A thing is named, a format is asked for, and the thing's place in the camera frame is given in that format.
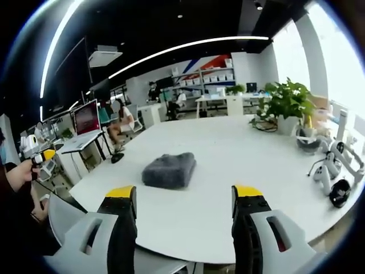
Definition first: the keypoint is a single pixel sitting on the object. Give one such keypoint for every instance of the grey towel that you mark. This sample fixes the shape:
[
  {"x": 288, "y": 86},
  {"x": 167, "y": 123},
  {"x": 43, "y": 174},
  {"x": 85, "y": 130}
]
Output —
[{"x": 170, "y": 169}]

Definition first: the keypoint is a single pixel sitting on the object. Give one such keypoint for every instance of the person's left hand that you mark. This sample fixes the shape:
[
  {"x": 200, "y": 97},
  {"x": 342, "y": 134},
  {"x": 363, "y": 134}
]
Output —
[{"x": 22, "y": 175}]

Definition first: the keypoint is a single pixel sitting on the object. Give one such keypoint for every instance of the white standing desk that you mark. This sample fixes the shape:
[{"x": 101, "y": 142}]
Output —
[{"x": 82, "y": 141}]

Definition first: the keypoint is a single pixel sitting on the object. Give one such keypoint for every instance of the monitor with red screen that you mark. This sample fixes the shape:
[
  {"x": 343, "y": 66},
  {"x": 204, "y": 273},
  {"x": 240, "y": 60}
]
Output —
[{"x": 86, "y": 117}]

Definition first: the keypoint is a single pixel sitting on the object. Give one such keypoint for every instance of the white game controller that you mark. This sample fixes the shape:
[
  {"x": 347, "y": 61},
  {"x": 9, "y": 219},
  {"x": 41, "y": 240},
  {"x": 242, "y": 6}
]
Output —
[{"x": 323, "y": 172}]

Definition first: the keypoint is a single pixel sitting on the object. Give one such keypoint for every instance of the black round headset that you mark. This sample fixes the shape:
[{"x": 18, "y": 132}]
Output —
[{"x": 340, "y": 193}]

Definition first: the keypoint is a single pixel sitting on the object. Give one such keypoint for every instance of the white office chair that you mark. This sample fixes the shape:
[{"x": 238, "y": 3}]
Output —
[{"x": 136, "y": 120}]

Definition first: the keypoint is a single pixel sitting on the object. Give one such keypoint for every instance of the long ceiling light strip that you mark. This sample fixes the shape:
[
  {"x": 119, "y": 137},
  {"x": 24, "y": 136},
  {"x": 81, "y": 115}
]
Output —
[
  {"x": 54, "y": 45},
  {"x": 182, "y": 54}
]

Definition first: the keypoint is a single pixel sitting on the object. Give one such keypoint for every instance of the white headset with black band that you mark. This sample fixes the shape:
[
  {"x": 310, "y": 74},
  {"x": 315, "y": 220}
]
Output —
[{"x": 308, "y": 142}]

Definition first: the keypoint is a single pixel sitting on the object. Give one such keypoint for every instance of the ceiling air conditioner unit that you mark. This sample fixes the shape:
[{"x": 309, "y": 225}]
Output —
[{"x": 105, "y": 55}]

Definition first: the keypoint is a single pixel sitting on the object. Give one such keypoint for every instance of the green potted plant white pot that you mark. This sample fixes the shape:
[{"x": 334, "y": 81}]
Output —
[{"x": 288, "y": 105}]

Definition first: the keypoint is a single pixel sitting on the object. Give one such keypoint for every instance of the white office desk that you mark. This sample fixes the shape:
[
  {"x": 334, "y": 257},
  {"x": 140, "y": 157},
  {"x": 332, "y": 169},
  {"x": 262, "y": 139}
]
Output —
[{"x": 212, "y": 101}]

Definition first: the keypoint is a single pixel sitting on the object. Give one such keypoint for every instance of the white upright cylinder device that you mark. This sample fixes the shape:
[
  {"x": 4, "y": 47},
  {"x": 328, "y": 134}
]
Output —
[{"x": 342, "y": 125}]

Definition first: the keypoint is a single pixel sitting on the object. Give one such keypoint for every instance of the small green plant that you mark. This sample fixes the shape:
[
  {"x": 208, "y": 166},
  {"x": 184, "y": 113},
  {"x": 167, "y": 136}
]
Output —
[{"x": 235, "y": 89}]

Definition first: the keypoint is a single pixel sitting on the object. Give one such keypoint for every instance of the shelf with white bins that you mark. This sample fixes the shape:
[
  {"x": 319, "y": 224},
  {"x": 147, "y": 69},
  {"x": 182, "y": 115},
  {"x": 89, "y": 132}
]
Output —
[{"x": 209, "y": 77}]

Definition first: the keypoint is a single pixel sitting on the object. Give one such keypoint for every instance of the white gripper stand frame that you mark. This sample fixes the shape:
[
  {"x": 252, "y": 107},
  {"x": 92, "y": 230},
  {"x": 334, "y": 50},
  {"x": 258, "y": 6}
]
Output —
[{"x": 349, "y": 157}]

